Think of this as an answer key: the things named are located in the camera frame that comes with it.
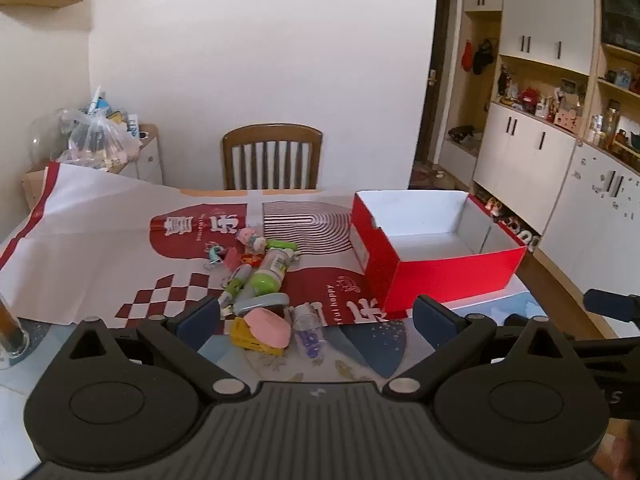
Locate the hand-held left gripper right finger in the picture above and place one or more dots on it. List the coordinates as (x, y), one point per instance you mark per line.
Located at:
(431, 319)

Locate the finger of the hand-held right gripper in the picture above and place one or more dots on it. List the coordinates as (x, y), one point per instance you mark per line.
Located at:
(610, 305)
(610, 355)

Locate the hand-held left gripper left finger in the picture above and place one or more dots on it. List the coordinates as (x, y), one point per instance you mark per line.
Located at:
(197, 321)

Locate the red cardboard box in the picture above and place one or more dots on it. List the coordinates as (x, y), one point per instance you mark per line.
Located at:
(440, 280)

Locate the yellow toy vehicle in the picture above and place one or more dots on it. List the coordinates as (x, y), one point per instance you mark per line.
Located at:
(242, 336)

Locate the white plastic bottle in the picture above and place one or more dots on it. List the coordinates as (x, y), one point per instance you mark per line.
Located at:
(236, 284)

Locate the pink oval case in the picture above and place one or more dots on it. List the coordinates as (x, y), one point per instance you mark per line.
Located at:
(270, 327)

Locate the toothpick jar with green lid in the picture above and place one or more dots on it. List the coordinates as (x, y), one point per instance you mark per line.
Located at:
(267, 272)

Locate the small clear plastic bottle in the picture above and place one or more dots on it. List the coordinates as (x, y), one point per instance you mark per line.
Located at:
(310, 335)

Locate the green tube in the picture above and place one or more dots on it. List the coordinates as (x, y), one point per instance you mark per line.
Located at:
(282, 245)

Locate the red white printed paper sheet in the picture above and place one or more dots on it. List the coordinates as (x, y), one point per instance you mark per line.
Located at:
(100, 240)

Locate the pair of shoes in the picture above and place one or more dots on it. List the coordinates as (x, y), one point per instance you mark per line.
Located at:
(492, 206)

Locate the small white drawer cabinet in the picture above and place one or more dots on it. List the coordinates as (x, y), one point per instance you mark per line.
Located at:
(150, 160)

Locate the glass with brown drink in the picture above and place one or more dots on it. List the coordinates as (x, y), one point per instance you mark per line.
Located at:
(10, 330)

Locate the black item on bench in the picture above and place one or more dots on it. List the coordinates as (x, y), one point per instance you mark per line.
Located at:
(462, 132)

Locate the pink decorated box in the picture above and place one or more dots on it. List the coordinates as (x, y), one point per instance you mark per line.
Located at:
(565, 120)

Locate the brown wooden chair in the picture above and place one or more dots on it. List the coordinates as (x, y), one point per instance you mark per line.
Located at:
(272, 132)

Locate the white blue tube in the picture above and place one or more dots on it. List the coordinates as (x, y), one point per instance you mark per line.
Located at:
(132, 125)

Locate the clear plastic bag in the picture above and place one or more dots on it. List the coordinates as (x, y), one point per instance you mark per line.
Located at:
(97, 140)

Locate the red toy on shelf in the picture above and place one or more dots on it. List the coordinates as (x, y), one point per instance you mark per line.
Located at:
(529, 96)

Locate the dark wooden door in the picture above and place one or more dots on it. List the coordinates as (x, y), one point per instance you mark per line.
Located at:
(442, 85)

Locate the blue yellow toy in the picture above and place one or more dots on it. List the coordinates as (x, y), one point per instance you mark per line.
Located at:
(102, 105)

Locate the red hanging garment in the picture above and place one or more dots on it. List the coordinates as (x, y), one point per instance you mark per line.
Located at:
(466, 55)

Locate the black hanging bag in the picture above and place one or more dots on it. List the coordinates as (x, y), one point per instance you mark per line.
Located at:
(484, 56)

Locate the white wall cabinet unit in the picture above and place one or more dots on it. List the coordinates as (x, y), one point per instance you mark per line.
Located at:
(545, 15)

